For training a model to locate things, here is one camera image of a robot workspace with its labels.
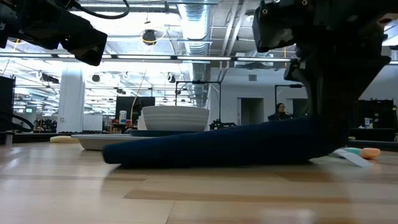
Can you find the black monitor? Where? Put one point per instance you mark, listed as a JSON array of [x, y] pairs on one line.
[[127, 104]]

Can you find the black equipment rack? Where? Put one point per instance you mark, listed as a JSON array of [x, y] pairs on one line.
[[376, 112]]

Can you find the silver ceiling duct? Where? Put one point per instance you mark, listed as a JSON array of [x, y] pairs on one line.
[[194, 31]]

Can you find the grey plastic tray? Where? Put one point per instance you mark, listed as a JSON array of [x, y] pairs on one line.
[[93, 141]]

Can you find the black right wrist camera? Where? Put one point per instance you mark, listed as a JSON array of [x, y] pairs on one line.
[[273, 28]]

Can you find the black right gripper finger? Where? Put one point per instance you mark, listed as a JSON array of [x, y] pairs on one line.
[[332, 115]]

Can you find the white bottle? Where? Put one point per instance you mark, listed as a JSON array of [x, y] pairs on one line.
[[122, 117]]

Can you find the black cabinet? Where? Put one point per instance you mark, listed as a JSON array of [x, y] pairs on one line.
[[7, 102]]

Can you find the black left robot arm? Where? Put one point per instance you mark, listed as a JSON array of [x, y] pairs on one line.
[[25, 21]]

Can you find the black overhead camera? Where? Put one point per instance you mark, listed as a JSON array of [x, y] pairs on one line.
[[149, 36]]

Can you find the white ceramic mug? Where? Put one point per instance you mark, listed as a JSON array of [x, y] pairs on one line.
[[141, 124]]

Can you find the white ribbed bowl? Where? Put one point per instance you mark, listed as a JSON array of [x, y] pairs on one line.
[[175, 119]]

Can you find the white board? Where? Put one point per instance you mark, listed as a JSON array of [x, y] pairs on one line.
[[92, 123]]

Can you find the white square pillar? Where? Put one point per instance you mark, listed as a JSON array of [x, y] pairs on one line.
[[71, 99]]

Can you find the person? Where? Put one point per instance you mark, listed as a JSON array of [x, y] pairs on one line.
[[280, 115]]

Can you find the navy blue cloth napkin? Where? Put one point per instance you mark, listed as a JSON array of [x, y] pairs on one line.
[[217, 146]]

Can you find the black background robot arm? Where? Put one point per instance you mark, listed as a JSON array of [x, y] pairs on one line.
[[222, 125]]

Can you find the overhead light bar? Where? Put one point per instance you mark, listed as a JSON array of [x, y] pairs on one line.
[[202, 58]]

